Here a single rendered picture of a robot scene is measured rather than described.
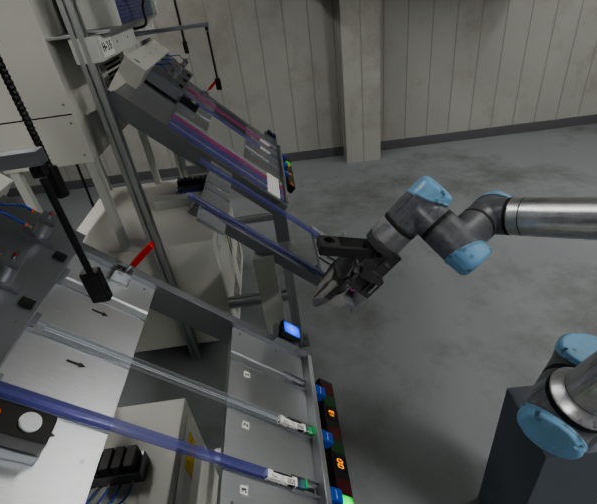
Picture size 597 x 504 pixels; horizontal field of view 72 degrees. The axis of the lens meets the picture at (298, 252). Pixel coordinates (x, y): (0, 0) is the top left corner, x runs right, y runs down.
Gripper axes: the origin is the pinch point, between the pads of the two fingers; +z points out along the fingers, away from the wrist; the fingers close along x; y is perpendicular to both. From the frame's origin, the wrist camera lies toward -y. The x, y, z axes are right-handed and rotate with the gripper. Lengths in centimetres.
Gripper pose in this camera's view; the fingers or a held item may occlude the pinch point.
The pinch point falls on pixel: (314, 299)
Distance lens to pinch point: 91.9
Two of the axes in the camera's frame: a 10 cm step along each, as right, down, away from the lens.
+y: 7.9, 4.7, 4.0
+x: -0.9, -5.6, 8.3
